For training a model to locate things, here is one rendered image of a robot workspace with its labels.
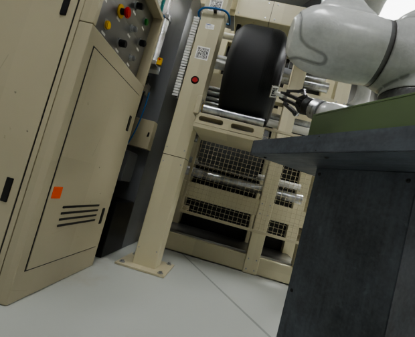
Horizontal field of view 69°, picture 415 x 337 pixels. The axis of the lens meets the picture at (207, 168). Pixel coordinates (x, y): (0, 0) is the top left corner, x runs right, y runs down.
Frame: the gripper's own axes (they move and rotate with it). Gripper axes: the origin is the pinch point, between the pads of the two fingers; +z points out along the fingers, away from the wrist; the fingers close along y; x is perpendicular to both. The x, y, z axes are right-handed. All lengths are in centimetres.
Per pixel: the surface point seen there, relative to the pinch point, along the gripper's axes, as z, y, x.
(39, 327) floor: -42, 58, -108
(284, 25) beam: 54, -32, 42
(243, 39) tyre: 23.6, -20.2, -11.3
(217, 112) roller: 20.1, 16.0, -20.1
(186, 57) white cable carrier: 54, -5, -25
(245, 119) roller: 10.3, 16.1, -9.2
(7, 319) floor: -36, 58, -115
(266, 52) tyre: 12.9, -16.8, -4.3
